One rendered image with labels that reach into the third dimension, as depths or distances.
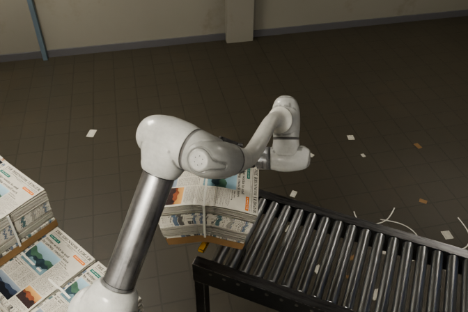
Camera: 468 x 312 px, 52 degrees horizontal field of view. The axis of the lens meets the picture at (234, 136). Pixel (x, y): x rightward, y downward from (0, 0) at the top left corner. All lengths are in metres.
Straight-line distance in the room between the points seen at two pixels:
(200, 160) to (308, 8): 4.52
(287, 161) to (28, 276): 1.19
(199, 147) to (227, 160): 0.09
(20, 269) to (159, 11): 3.58
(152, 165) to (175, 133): 0.12
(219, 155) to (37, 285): 1.17
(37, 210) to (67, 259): 0.25
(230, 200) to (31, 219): 0.89
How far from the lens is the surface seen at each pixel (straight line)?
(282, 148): 1.85
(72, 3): 5.28
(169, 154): 1.40
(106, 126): 4.34
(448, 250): 2.44
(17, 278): 2.29
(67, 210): 3.66
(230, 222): 1.96
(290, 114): 1.82
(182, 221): 1.99
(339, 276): 2.20
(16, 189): 2.30
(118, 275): 1.55
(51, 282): 2.23
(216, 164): 1.32
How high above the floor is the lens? 2.56
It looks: 39 degrees down
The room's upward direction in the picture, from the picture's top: straight up
